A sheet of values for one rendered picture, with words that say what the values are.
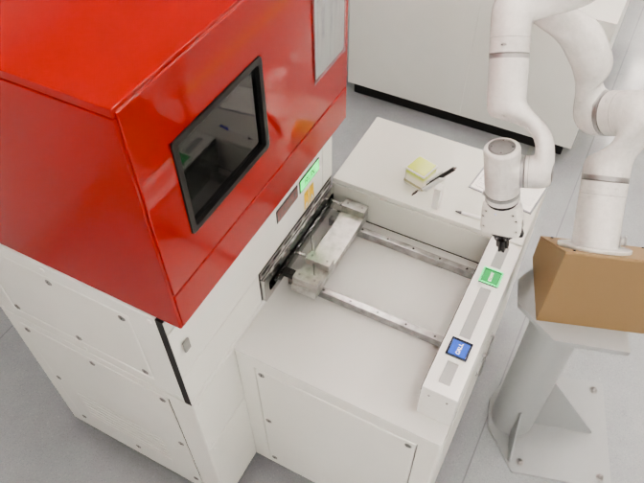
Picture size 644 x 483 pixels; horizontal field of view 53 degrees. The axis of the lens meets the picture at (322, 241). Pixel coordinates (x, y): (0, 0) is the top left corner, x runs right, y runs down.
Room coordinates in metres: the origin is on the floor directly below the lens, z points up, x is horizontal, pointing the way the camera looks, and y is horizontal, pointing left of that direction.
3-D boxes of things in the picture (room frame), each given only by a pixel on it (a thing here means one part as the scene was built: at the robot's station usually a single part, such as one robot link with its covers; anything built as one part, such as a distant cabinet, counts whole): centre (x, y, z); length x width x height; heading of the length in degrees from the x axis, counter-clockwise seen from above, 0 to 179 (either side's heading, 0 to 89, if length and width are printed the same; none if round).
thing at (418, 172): (1.47, -0.31, 1.00); 0.07 x 0.07 x 0.07; 47
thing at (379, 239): (1.31, -0.25, 0.84); 0.50 x 0.02 x 0.03; 62
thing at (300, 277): (1.14, 0.05, 0.89); 0.08 x 0.03 x 0.03; 62
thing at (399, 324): (1.08, -0.12, 0.84); 0.50 x 0.02 x 0.03; 62
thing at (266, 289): (1.30, 0.07, 0.89); 0.44 x 0.02 x 0.10; 152
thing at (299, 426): (1.23, -0.25, 0.41); 0.97 x 0.64 x 0.82; 152
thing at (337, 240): (1.28, -0.03, 0.87); 0.36 x 0.08 x 0.03; 152
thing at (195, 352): (1.15, 0.17, 1.02); 0.82 x 0.03 x 0.40; 152
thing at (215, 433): (1.31, 0.47, 0.41); 0.82 x 0.71 x 0.82; 152
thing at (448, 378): (0.98, -0.41, 0.89); 0.55 x 0.09 x 0.14; 152
